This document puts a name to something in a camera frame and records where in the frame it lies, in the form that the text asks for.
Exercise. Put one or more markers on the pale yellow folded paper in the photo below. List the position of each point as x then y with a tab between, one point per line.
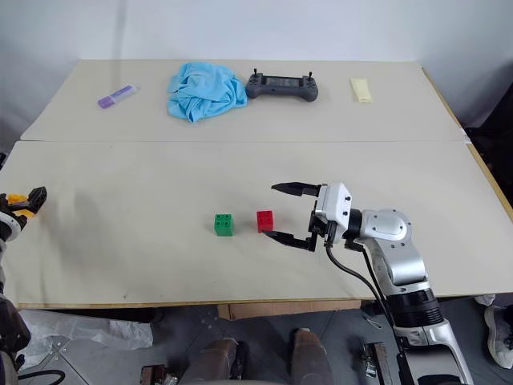
361	90

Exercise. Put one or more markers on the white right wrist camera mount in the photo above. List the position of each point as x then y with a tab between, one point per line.
334	204

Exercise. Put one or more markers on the clear plastic bag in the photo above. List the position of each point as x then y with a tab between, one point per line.
92	331

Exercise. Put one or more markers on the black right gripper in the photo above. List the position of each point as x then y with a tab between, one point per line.
320	232

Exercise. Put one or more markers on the yellow toy cube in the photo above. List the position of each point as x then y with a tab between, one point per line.
18	198

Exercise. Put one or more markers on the gray handheld remote controller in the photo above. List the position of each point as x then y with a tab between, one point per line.
281	87

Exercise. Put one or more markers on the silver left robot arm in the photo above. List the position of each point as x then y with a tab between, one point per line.
10	325

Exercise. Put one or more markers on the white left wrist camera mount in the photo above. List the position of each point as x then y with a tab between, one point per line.
9	226

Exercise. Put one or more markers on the green toy cube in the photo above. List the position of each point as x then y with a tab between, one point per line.
223	225

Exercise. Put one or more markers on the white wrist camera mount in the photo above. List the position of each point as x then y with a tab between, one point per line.
9	226
334	204

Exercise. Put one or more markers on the white and black shoe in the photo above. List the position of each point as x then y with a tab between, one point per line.
499	335

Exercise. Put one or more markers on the dark rounded brown shape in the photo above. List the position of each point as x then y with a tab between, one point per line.
218	361
310	357

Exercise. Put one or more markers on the red toy cube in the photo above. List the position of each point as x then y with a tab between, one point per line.
265	221

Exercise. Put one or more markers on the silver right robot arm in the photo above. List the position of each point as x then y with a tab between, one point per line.
397	256

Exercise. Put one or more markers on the purple and white marker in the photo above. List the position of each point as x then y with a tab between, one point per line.
118	96

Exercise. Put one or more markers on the crumpled light blue cloth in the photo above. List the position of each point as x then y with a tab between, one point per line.
206	91

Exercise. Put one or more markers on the metal floor clamp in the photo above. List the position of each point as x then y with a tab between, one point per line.
158	375
376	363

